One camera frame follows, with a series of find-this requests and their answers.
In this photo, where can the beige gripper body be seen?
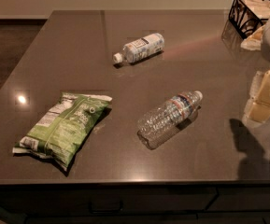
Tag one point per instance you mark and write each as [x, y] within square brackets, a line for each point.
[257, 109]

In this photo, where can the black wire basket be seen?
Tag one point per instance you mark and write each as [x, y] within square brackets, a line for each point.
[247, 16]

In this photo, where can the white labelled plastic bottle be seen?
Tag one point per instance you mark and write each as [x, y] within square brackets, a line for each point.
[140, 49]

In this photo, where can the green chip bag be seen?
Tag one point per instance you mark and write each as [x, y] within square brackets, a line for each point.
[61, 131]

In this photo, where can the dark drawer handle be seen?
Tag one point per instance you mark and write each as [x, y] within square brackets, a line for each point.
[105, 207]

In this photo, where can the clear crinkled water bottle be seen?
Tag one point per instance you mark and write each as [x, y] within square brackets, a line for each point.
[162, 122]

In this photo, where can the dark cabinet drawer front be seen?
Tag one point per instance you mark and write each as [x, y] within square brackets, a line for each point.
[81, 202]

